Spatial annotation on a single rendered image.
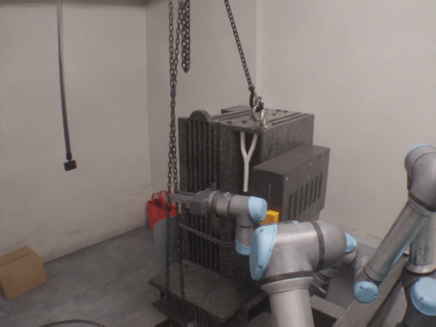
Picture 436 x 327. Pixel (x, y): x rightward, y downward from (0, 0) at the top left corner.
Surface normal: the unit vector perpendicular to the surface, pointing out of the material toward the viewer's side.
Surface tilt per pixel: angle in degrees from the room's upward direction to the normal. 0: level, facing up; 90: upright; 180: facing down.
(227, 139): 90
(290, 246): 45
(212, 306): 0
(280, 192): 90
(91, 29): 90
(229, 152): 90
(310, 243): 50
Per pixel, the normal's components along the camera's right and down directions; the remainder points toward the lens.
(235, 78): -0.69, 0.22
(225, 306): 0.00, -0.95
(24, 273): 0.80, 0.18
